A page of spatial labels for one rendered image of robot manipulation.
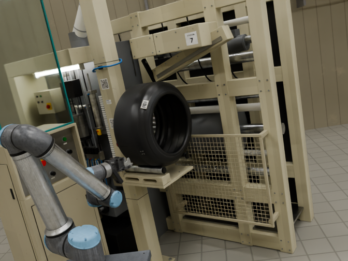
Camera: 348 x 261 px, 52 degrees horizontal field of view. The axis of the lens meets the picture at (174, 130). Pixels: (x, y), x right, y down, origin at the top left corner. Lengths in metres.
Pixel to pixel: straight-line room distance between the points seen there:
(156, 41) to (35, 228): 1.50
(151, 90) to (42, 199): 0.95
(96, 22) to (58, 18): 3.70
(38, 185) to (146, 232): 1.27
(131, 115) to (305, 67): 4.13
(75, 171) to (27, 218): 0.89
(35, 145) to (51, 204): 0.36
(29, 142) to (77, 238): 0.51
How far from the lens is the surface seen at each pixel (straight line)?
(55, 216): 1.91
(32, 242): 2.69
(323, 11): 6.04
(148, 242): 2.92
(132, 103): 2.28
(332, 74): 6.12
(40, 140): 1.66
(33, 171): 1.81
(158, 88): 2.33
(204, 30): 2.42
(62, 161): 1.73
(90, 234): 1.83
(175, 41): 2.48
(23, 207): 2.58
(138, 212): 2.81
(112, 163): 2.14
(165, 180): 2.39
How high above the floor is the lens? 1.66
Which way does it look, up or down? 13 degrees down
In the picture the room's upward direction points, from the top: 11 degrees counter-clockwise
